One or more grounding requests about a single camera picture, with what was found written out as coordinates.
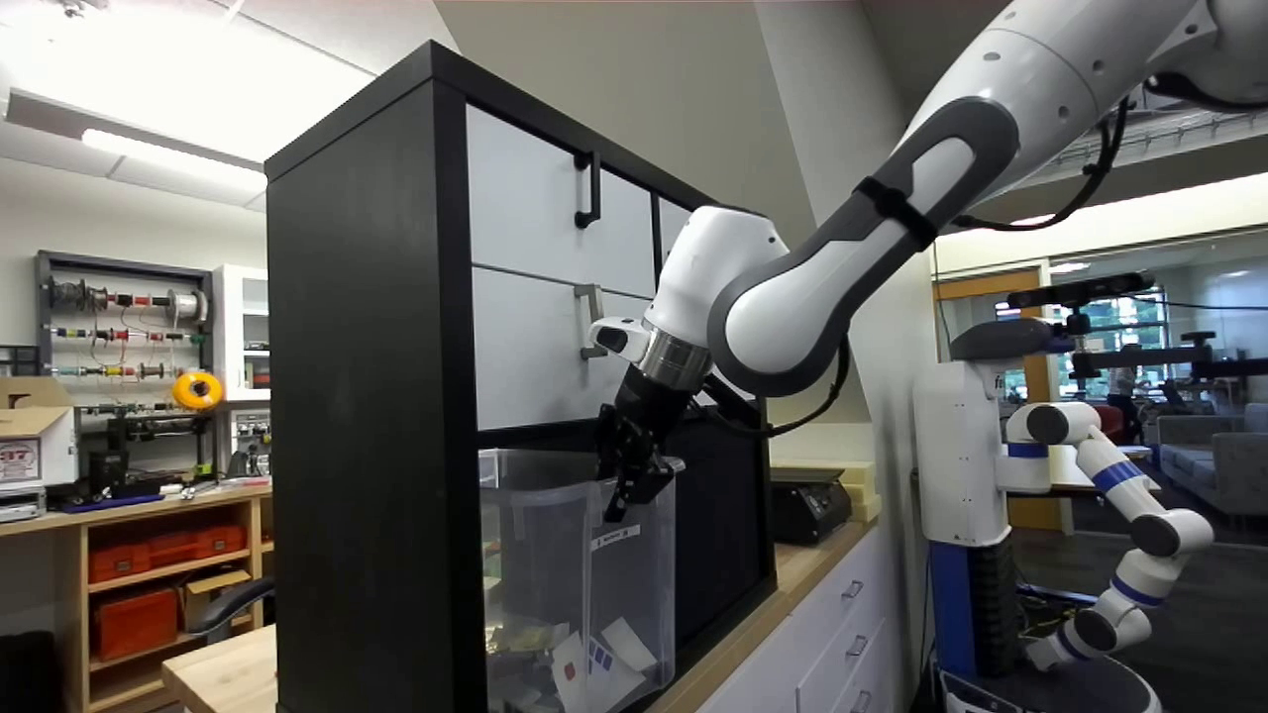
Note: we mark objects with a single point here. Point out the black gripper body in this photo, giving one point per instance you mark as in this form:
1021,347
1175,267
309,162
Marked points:
648,419

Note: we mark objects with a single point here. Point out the clear plastic storage box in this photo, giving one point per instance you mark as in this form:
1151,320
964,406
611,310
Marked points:
556,608

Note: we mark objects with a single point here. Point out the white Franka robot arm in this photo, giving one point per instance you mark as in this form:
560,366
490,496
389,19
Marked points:
818,292

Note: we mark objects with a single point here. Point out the black cube shelf unit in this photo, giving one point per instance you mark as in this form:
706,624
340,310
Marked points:
357,397

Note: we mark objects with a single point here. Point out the tan box under workbench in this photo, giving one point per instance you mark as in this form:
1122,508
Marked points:
216,595

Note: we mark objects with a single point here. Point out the wooden shelf with red bins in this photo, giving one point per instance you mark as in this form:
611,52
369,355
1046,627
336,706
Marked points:
134,508

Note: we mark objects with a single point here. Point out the white cardboard box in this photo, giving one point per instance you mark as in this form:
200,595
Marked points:
35,442

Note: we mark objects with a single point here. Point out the black countertop device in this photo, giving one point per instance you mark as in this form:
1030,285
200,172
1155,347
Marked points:
809,508

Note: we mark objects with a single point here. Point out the white packet with blue print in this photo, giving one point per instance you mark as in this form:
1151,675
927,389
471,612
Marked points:
600,669

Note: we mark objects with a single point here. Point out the white and blue humanoid robot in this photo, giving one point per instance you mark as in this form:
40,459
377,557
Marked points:
956,463

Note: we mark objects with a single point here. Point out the black curved chair armrest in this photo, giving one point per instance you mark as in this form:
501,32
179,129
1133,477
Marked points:
232,612

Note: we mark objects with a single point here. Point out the yellow spool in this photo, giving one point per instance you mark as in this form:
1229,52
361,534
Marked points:
200,394

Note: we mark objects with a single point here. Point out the long red storage bin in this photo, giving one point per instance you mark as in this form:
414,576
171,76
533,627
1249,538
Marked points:
166,553

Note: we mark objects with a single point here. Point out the black bench machine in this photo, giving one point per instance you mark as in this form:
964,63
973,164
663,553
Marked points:
126,459

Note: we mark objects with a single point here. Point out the orange toolbox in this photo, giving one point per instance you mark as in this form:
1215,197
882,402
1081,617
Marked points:
138,624

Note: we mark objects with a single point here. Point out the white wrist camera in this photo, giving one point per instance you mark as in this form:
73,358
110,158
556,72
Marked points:
616,340

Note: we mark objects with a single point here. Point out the grey wall tool rack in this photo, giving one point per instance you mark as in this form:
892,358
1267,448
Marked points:
126,320

